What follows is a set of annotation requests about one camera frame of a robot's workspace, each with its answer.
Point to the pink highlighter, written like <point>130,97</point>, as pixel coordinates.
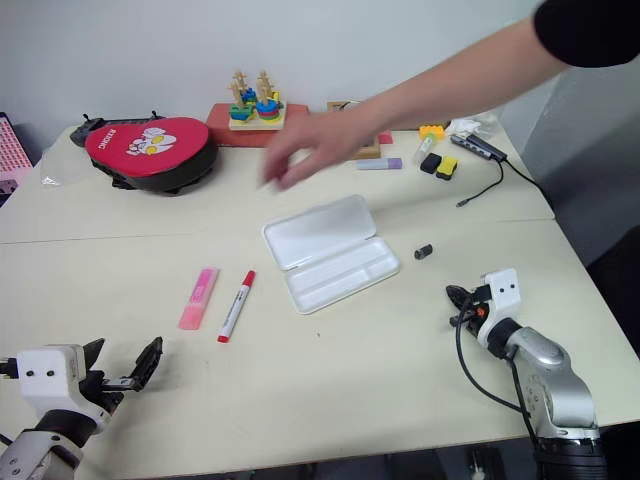
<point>200,300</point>

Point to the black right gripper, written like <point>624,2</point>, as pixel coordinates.
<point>474,320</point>

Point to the small black plastic part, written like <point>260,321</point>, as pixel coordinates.
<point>423,251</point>

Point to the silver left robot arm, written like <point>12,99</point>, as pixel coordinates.
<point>35,447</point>

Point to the red and black cartoon bag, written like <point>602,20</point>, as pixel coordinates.
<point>150,150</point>

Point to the red whiteboard marker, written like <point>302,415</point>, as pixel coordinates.
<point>236,307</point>

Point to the clear tube with green cap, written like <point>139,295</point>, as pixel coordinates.
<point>424,149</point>

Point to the purple highlighter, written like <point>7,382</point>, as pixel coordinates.
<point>377,163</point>

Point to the yellow toy building brick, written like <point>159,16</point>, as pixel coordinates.
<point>431,132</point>

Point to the person's bare hand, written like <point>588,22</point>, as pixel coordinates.
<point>320,145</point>

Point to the person's bare forearm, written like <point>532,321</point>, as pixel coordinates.
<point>460,85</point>

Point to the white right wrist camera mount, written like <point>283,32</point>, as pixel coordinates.
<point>502,290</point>

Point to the pink box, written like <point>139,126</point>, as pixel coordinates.
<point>12,155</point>

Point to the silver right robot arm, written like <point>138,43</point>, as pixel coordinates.
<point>555,380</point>

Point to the yellow and black board eraser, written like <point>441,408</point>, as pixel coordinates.
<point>447,167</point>

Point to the clear plastic bag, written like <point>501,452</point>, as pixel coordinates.
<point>60,170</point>

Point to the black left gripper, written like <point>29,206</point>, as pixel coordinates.
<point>100,392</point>

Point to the white crumpled tissue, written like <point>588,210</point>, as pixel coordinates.
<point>472,124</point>

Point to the pink block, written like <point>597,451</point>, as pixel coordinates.
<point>386,138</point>

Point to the white plastic pencil case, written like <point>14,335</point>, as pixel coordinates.
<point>330,250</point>

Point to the grey USB hub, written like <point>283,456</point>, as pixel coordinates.
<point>477,146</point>

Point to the person's black sleeve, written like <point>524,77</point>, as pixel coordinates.
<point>590,30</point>

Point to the red brick-shaped box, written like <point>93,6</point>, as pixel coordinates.
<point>220,127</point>

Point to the wooden colourful stacking toy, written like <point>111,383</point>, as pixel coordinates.
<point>256,107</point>

